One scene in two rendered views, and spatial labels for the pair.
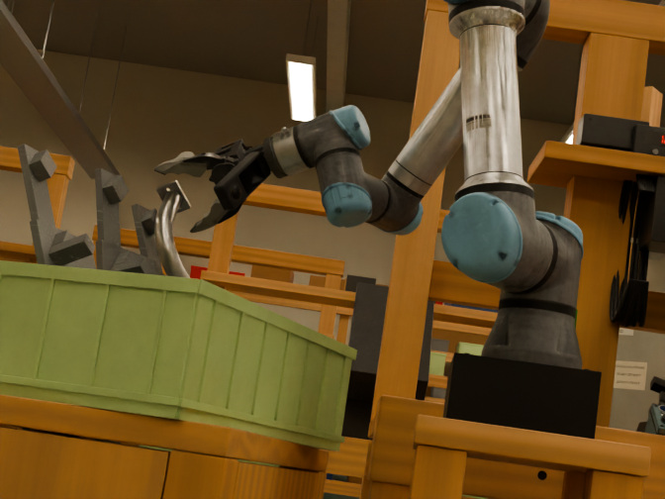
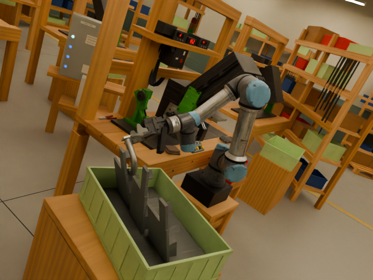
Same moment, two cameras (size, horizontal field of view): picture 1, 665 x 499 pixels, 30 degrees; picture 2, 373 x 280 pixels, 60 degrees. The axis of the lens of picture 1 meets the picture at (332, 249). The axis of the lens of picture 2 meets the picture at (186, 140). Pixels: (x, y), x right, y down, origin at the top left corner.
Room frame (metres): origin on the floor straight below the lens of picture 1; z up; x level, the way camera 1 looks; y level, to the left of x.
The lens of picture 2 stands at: (1.31, 1.31, 1.72)
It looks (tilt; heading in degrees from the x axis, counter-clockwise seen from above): 19 degrees down; 296
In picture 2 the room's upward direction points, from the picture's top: 23 degrees clockwise
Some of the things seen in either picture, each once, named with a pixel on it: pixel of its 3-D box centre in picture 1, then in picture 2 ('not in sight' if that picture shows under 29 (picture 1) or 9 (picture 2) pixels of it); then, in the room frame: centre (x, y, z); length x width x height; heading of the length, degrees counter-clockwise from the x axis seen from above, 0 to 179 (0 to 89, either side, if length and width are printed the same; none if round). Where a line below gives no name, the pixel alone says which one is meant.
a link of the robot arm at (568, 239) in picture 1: (539, 261); (223, 155); (1.86, -0.32, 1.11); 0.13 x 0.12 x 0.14; 141
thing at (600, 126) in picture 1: (612, 136); (166, 28); (2.73, -0.59, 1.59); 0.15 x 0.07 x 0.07; 89
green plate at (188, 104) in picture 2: not in sight; (191, 101); (2.44, -0.80, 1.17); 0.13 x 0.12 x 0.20; 89
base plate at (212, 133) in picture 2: not in sight; (177, 129); (2.50, -0.88, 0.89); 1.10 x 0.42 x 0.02; 89
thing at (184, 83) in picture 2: not in sight; (180, 101); (2.64, -0.99, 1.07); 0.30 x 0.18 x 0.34; 89
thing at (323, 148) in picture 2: not in sight; (309, 105); (2.22, -4.20, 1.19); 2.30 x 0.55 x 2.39; 130
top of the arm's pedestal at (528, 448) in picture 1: (521, 448); (203, 196); (1.86, -0.32, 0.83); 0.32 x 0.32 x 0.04; 85
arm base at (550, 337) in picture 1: (533, 338); (215, 173); (1.86, -0.32, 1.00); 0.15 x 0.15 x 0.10
